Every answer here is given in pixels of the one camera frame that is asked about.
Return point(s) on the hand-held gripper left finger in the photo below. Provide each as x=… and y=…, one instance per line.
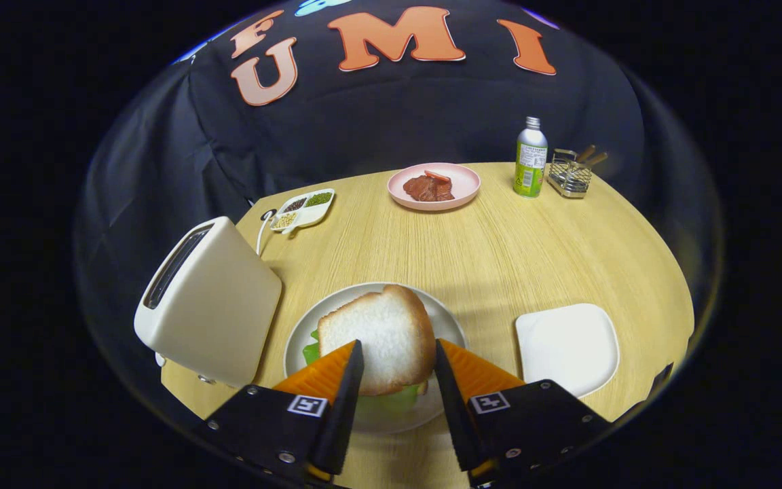
x=347, y=401

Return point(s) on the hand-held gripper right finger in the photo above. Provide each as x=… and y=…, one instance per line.
x=452, y=407

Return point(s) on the green lettuce leaf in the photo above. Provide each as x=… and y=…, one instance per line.
x=384, y=406

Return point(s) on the white bread slice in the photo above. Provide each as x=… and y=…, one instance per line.
x=381, y=339

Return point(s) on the round white plate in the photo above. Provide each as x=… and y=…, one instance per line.
x=303, y=326

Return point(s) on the square white plate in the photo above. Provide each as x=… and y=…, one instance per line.
x=567, y=346

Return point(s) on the white toaster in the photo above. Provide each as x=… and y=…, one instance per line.
x=221, y=305

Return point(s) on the white divided bean dish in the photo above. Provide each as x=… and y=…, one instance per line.
x=306, y=216

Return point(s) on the brown meat slices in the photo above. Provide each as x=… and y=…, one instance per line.
x=425, y=190

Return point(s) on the pink plate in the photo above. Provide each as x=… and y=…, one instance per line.
x=466, y=180

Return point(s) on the red meat strip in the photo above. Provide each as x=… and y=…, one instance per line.
x=437, y=176

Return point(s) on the green label metal bottle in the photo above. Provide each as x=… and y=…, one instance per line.
x=530, y=163

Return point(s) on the wooden sticks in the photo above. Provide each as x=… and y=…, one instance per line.
x=593, y=156

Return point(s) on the black backdrop cloth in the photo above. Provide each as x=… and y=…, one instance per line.
x=398, y=115

